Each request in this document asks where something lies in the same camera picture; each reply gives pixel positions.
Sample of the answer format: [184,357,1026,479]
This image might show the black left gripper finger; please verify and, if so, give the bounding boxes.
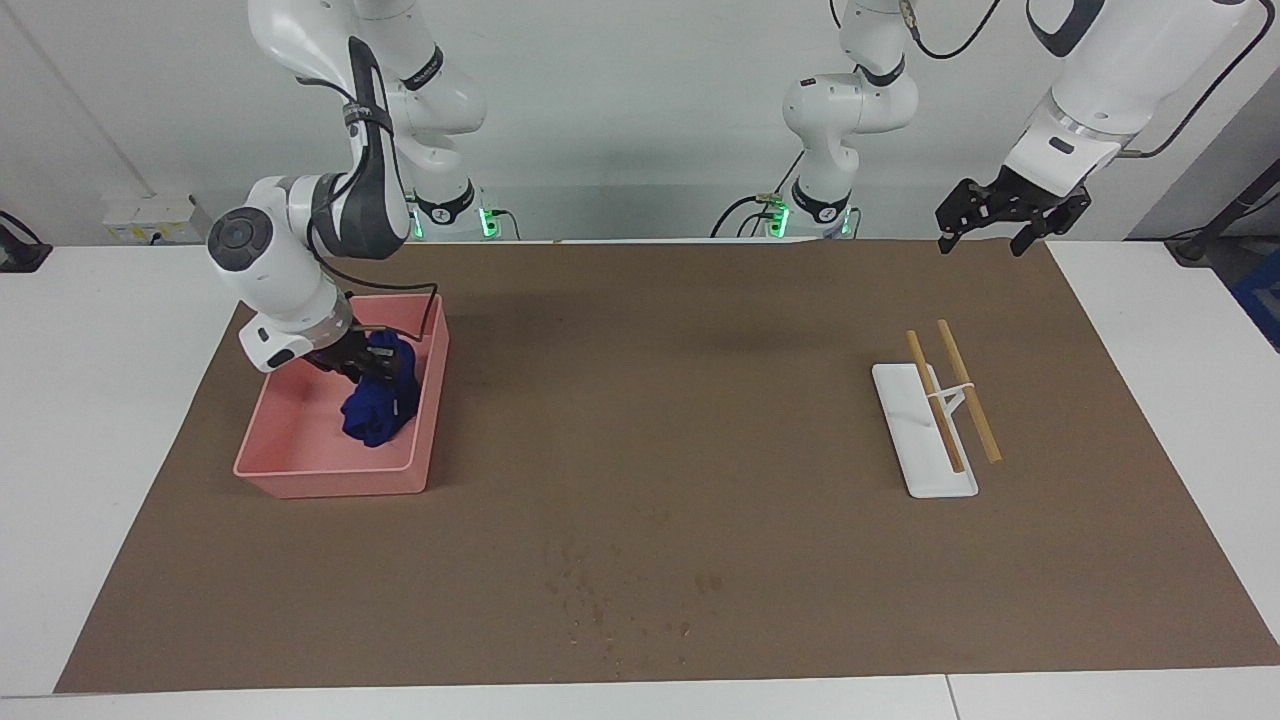
[1010,215,1063,258]
[936,180,986,254]

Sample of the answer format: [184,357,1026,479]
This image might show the blue towel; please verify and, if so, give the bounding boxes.
[340,332,419,448]

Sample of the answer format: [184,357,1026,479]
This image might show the white towel rack, wooden rods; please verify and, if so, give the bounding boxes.
[871,362,979,499]

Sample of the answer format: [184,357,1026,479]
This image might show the pink plastic bin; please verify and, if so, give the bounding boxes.
[233,293,450,499]

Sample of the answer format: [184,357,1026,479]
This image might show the black stand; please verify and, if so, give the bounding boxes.
[1165,155,1280,266]

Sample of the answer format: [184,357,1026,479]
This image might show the wooden dowel rod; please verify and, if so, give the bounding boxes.
[937,319,1002,464]
[906,330,965,474]

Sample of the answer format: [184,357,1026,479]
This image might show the blue box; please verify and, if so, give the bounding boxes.
[1232,250,1280,351]

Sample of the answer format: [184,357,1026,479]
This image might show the brown table mat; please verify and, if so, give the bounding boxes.
[55,238,1280,694]

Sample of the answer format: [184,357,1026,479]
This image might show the black clamp object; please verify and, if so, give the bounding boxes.
[0,210,53,273]

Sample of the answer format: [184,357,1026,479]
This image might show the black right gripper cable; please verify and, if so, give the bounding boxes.
[320,255,441,346]

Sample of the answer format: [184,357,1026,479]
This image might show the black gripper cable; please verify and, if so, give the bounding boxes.
[1115,0,1280,161]
[320,255,441,346]

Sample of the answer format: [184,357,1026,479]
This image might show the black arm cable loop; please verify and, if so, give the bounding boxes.
[900,0,1003,59]

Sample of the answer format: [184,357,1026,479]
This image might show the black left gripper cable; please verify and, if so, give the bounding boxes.
[1115,0,1280,161]

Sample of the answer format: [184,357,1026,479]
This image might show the white wall power outlet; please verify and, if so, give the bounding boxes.
[103,195,206,246]

